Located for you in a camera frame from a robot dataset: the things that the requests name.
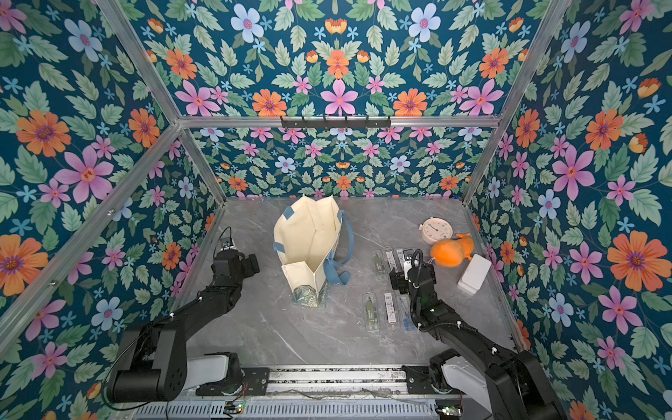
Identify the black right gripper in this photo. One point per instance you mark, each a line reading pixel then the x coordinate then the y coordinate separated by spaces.
pixel 398 280

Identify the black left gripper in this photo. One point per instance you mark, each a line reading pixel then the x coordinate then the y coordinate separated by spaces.
pixel 250 265

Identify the clear compass set case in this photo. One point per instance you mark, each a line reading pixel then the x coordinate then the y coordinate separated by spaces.
pixel 380 266

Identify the cream canvas tote bag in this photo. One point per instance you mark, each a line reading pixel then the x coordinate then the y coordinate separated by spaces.
pixel 314 240

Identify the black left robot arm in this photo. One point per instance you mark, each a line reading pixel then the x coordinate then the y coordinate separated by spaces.
pixel 152 364

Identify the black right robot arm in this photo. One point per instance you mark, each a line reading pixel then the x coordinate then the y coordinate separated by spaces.
pixel 508 384

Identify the orange plush toy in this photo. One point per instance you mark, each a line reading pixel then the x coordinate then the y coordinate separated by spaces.
pixel 450 253

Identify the pink round alarm clock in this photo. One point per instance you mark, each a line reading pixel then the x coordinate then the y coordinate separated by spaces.
pixel 435 230

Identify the white rectangular box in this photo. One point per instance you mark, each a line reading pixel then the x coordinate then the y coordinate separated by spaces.
pixel 475 275

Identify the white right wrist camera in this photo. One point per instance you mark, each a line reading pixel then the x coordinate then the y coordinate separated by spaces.
pixel 407 265

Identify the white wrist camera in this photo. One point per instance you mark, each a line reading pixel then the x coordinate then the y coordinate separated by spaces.
pixel 225 244
pixel 407 265

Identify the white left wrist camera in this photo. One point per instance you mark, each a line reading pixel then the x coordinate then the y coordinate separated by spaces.
pixel 225 244

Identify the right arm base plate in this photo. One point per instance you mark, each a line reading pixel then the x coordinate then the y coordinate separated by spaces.
pixel 421 381

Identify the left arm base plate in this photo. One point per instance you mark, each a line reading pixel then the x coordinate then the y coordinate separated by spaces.
pixel 243 382

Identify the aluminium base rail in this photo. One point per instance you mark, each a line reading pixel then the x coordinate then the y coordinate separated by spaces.
pixel 317 381

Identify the white slotted cable duct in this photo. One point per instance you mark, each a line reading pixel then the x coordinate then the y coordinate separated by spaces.
pixel 292 409

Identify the black hook rail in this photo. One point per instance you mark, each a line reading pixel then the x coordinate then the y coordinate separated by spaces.
pixel 328 123

